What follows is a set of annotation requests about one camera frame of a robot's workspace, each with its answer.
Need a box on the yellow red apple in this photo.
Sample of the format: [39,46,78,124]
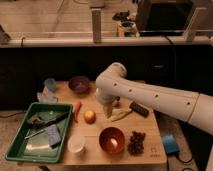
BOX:
[84,110,96,124]

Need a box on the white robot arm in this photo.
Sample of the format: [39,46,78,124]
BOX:
[96,62,213,135]

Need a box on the white paper cup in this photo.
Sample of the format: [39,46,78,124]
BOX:
[67,135,85,155]

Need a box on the blue plastic cup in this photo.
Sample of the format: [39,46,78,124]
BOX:
[44,78,56,92]

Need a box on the banana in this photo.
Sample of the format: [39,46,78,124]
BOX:
[109,109,132,122]

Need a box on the orange bowl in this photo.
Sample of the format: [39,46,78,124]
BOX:
[99,127,125,155]

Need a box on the black rectangular block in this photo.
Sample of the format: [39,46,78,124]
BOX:
[130,102,149,117]

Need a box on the orange carrot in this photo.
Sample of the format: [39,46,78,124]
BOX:
[74,101,82,123]

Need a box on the purple bowl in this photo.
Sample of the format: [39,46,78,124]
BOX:
[68,76,90,94]

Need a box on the bunch of dark grapes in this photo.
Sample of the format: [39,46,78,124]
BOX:
[127,131,146,156]

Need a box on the blue sponge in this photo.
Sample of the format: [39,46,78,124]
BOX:
[46,124,61,147]

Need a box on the clear plastic wrapper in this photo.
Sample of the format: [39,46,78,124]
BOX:
[37,93,58,103]

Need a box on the black utensil in tray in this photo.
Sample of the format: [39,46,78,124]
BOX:
[27,112,68,129]

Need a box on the blue object on floor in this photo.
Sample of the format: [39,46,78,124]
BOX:
[162,135,179,154]

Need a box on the green plastic tray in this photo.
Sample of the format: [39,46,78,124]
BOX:
[6,102,72,164]

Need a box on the dark monitor box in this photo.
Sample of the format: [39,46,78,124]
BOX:
[136,0,193,31]

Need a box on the metal post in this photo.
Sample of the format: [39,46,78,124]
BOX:
[89,0,104,43]

